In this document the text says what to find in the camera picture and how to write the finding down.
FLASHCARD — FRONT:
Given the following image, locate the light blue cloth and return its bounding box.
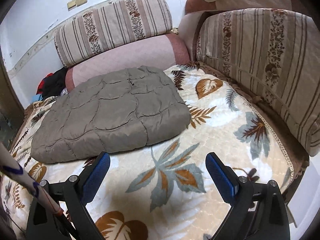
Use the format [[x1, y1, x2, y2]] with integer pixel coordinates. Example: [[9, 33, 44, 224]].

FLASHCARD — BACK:
[[31, 94, 43, 103]]

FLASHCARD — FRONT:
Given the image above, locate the pink bolster pillow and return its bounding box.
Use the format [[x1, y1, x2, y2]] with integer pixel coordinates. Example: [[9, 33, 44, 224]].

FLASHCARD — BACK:
[[65, 34, 190, 92]]

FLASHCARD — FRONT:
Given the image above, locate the olive quilted hooded jacket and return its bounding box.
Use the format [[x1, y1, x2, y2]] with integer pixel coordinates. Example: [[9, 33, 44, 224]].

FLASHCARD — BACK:
[[31, 66, 191, 164]]

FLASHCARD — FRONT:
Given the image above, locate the striped floral back cushion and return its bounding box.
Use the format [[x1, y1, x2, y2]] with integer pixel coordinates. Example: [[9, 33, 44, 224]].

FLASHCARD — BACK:
[[54, 0, 172, 68]]

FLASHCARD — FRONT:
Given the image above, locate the dark clothes pile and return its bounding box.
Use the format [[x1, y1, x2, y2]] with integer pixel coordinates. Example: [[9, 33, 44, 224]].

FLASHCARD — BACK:
[[36, 68, 67, 100]]

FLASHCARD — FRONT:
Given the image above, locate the striped floral side cushion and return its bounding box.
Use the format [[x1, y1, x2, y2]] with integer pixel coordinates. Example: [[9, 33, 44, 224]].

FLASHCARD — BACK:
[[196, 8, 319, 156]]

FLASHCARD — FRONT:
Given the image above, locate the pink corner pillow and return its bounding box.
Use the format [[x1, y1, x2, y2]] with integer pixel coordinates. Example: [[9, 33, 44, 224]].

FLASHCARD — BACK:
[[177, 0, 311, 61]]

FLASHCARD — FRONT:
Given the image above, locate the white cable with red band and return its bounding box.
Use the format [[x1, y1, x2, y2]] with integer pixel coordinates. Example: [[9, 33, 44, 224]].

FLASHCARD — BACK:
[[0, 141, 81, 240]]

